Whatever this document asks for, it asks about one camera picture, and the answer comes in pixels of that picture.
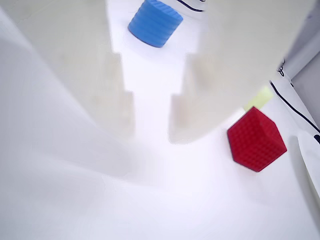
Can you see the yellow foam block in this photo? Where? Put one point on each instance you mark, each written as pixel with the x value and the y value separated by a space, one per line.
pixel 261 98

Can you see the red foam cube block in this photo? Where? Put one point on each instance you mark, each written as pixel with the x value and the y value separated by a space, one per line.
pixel 257 142

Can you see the blue ribbed foam cylinder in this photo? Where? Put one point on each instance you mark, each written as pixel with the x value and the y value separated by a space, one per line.
pixel 155 23

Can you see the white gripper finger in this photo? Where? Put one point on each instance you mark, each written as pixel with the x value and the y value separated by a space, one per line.
pixel 75 62
pixel 230 62

